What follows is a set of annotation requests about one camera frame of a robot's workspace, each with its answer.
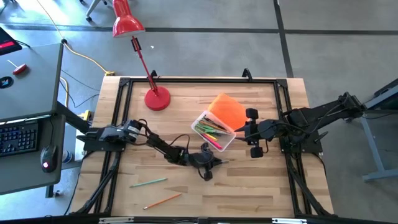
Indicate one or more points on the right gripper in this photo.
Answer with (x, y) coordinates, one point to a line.
(267, 130)

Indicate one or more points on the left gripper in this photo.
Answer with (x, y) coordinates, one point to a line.
(202, 160)

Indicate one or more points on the pink highlighter pen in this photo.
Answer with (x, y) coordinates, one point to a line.
(214, 142)

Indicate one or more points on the black pen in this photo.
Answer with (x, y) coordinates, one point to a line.
(217, 125)

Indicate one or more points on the clear supply box orange lid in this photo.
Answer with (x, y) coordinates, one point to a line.
(228, 109)

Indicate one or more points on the light green pencil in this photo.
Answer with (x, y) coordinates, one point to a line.
(149, 182)

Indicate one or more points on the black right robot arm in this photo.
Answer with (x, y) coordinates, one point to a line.
(326, 113)

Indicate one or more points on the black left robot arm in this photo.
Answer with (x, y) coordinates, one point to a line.
(164, 149)

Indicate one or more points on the red desk lamp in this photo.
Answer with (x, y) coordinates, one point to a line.
(157, 98)

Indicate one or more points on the blue metal stand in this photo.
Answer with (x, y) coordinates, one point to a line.
(374, 155)

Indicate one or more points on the white and blue cup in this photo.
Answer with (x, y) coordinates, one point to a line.
(66, 156)

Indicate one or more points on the black computer mouse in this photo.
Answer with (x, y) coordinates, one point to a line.
(49, 157)

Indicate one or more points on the grey side desk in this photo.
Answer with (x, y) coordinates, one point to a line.
(31, 177)

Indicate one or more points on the office chair base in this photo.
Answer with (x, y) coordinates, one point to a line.
(93, 7)

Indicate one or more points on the black keyboard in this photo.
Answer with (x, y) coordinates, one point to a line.
(18, 140)

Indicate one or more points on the black and red device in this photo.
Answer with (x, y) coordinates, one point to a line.
(7, 43)

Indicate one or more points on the black camera mount hook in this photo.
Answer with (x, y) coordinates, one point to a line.
(154, 74)
(247, 74)

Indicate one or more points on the black aluminium table frame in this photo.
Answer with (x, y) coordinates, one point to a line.
(202, 80)

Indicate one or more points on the white clamp bracket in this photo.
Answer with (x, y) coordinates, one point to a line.
(115, 220)
(289, 221)

